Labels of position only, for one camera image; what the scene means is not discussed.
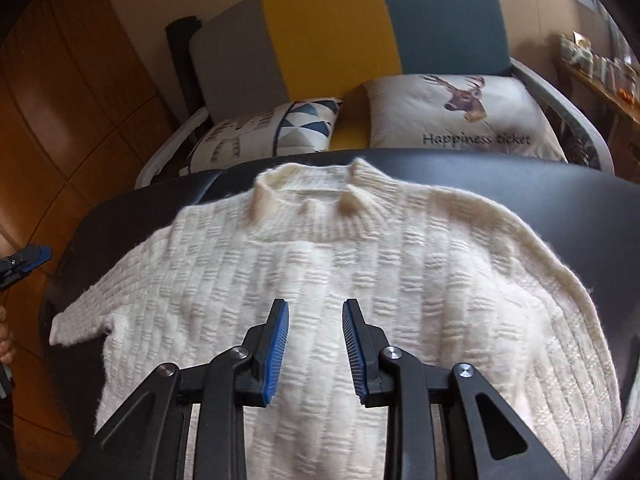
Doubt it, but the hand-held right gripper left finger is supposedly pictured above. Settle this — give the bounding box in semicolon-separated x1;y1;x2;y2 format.
62;298;291;480

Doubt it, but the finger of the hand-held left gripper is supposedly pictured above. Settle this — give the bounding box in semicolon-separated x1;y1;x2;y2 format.
0;245;53;291

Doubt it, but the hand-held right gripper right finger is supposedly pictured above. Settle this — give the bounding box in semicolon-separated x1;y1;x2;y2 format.
341;298;571;480

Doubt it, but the cream knitted sweater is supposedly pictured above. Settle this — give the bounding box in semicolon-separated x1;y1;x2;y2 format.
49;157;626;480

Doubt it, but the person's left hand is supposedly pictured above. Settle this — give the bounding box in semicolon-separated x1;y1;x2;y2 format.
0;310;16;365

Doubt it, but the wooden wardrobe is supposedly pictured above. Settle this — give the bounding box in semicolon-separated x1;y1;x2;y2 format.
0;0;181;451

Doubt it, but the geometric print pillow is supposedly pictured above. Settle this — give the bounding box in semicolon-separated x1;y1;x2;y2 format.
187;97;343;177

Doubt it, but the white deer print pillow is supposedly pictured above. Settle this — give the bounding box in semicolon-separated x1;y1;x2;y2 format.
364;72;568;163

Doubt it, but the grey yellow blue sofa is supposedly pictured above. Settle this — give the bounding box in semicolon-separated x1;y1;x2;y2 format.
135;0;613;191

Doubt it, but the wooden desk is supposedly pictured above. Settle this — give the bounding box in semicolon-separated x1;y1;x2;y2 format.
557;60;640;171

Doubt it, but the row of clear jars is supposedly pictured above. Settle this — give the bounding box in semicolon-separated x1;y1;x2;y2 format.
560;32;640;93

